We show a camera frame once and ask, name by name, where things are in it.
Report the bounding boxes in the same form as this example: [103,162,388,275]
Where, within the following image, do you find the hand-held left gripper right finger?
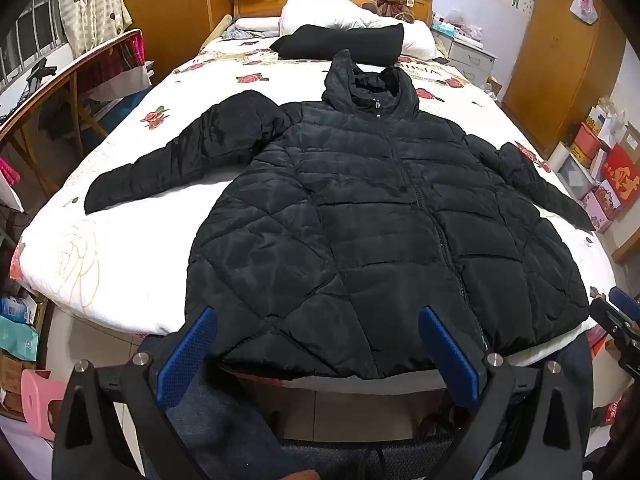
[417,305,586,480]

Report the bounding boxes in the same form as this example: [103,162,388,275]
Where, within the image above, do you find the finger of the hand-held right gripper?
[589,286,640,348]

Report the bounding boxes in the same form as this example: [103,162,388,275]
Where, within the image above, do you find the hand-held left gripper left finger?
[52,305,221,480]

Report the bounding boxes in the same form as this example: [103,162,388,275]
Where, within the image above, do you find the black puffer jacket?
[84,50,597,380]

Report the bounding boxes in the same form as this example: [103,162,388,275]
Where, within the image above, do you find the pink printed box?
[582,187,623,233]

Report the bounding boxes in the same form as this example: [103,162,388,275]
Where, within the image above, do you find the white floral bed blanket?
[10,35,618,396]

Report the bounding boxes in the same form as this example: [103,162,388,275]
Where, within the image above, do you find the large red gift box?
[600,142,640,197]

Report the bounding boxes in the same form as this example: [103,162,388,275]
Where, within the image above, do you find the clear plastic storage bin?
[557,152,599,202]

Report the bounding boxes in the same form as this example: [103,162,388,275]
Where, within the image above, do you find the pink plastic stool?
[21,369,68,442]

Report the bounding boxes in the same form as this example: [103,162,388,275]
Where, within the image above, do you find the white paper roll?
[547,141,571,173]

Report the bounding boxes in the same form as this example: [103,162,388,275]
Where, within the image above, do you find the small red box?
[570,122,604,168]

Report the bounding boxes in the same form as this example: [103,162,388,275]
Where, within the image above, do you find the teal tissue packet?
[0,317,40,362]

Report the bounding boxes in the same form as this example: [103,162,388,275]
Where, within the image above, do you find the wooden wardrobe with hanging bag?
[502,0,628,148]

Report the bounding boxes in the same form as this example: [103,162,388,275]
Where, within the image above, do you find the grey drawer cabinet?
[432,27,498,90]

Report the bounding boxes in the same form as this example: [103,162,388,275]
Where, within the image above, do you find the wooden framed table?
[0,29,153,198]

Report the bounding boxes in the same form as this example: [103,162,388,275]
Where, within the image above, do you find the white plastic bag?
[570,0,600,25]

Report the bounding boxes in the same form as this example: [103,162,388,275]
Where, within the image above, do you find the black pillow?
[270,23,405,67]

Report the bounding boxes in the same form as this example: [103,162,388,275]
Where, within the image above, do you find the small white pillow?
[234,16,282,37]

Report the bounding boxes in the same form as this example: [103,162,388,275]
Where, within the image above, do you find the wooden wardrobe with star stickers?
[119,0,236,73]

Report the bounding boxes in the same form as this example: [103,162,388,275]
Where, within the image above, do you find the barred window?
[0,0,71,92]

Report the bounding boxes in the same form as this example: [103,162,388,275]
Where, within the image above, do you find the wooden headboard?
[231,0,434,26]

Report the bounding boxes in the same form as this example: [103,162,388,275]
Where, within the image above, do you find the large white pillow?
[278,0,438,59]

